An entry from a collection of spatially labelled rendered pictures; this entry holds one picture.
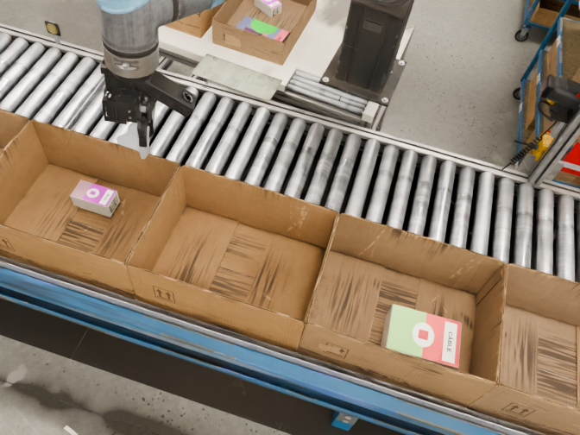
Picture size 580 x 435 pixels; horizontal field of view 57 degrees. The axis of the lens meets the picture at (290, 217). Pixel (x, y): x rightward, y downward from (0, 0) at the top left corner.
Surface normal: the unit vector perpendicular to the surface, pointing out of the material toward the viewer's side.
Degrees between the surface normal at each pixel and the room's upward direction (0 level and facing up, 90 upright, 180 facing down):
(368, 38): 90
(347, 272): 1
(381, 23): 90
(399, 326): 0
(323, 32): 0
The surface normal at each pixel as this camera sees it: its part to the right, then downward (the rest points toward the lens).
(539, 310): -0.29, 0.77
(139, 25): 0.54, 0.74
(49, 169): 0.09, -0.56
